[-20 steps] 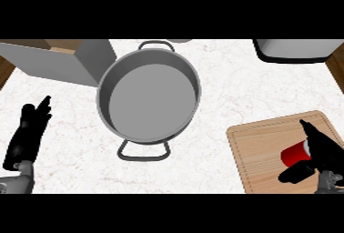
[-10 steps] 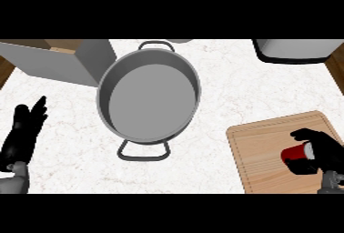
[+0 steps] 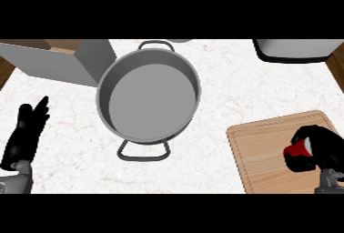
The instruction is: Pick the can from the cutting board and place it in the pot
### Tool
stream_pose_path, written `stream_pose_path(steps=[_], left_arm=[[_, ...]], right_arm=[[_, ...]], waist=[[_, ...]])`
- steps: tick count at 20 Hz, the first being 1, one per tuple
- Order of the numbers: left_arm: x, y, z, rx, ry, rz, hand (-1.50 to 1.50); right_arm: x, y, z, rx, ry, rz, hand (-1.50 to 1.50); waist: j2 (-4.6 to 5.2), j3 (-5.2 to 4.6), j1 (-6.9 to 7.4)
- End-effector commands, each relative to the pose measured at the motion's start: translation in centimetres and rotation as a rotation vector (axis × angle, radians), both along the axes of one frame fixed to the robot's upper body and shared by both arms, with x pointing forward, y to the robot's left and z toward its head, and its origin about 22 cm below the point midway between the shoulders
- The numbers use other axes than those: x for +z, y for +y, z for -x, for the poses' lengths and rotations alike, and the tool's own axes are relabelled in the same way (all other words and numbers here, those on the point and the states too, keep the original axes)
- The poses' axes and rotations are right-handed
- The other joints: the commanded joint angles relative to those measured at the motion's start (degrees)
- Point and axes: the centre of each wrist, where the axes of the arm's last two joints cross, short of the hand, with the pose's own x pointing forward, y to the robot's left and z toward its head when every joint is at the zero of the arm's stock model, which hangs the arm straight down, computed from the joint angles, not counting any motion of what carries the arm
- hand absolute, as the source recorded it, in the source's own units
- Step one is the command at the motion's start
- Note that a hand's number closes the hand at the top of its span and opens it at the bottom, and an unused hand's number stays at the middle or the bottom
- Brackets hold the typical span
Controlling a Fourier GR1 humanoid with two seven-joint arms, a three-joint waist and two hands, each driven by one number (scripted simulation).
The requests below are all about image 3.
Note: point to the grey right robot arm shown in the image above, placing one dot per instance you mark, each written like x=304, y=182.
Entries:
x=331, y=180

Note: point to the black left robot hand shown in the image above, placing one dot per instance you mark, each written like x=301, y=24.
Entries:
x=22, y=136

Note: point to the small grey object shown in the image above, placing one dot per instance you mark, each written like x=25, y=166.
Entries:
x=177, y=40

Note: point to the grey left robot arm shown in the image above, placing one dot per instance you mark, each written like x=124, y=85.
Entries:
x=16, y=181

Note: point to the grey open box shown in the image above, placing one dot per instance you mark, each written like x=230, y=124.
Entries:
x=58, y=59

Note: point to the grey appliance with black base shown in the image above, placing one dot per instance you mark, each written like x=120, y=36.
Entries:
x=297, y=50

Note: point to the grey metal pot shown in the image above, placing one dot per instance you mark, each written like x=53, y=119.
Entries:
x=149, y=97

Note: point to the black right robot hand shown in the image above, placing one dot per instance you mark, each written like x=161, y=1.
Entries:
x=323, y=148

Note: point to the wooden cutting board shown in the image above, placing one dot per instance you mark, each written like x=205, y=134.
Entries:
x=269, y=151

